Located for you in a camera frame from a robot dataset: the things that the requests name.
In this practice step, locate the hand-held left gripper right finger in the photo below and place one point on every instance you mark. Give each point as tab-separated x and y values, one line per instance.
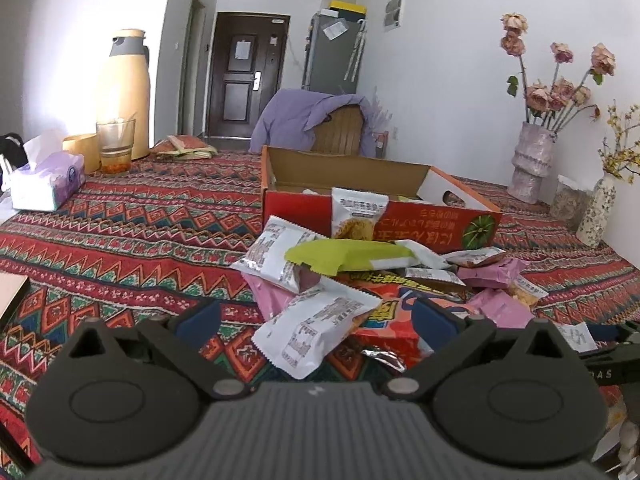
434	317

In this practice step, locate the grey refrigerator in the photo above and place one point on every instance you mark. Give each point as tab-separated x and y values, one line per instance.
325	65

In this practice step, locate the red cardboard box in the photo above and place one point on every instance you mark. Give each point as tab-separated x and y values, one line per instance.
300	212

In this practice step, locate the white door notice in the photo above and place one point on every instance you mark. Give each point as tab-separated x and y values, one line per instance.
242	49

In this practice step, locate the wooden board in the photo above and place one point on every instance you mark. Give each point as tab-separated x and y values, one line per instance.
10	295

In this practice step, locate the round yellow container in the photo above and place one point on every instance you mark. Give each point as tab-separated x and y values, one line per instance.
80	152

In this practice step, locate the glass cup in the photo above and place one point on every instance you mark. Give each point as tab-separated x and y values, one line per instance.
116	145

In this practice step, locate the dark brown entrance door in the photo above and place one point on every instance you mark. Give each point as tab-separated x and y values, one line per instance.
245	90

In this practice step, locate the white oat crisp packet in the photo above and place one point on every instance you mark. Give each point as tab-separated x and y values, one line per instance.
357	215

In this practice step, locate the yellow box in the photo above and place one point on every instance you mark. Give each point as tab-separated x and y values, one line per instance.
347	7

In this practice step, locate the black bag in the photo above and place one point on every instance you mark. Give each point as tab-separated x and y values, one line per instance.
12	155

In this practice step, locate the grey interior door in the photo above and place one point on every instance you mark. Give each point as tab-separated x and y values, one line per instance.
192	70

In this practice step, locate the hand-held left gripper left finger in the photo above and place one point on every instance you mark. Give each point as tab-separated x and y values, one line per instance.
200	316

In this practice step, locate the wooden chair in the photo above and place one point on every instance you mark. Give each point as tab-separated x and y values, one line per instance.
340	132

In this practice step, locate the white paper note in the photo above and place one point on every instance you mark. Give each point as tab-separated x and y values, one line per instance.
335	30

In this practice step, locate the yellow thermos jug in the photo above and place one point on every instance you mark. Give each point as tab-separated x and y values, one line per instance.
125	100

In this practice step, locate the yellow-green snack packet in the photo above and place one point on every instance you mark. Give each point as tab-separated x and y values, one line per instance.
345	255

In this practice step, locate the glass jar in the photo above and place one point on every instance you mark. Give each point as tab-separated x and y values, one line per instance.
567	205

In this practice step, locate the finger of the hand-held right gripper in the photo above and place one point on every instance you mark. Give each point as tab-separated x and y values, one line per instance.
615	367
605	332

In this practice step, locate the purple cloth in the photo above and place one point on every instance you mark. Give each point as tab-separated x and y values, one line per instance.
290	115

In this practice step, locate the dried pink roses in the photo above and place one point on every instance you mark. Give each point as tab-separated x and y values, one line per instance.
562	92

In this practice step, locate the white printed snack packet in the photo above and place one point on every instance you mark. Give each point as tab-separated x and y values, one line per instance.
272	255
310	330

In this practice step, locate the yellow flower sprigs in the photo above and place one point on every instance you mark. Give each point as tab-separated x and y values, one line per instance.
622	155

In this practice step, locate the purple tissue pack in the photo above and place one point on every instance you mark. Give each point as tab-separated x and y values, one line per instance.
50	182

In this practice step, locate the tall pink textured vase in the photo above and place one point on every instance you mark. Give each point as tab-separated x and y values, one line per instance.
531	165

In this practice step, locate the brown window snack packet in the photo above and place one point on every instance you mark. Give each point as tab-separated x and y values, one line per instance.
475	257

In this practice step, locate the person's right hand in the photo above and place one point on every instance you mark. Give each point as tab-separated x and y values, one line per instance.
631	440

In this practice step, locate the white folded umbrella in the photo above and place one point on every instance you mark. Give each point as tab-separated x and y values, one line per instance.
356	50

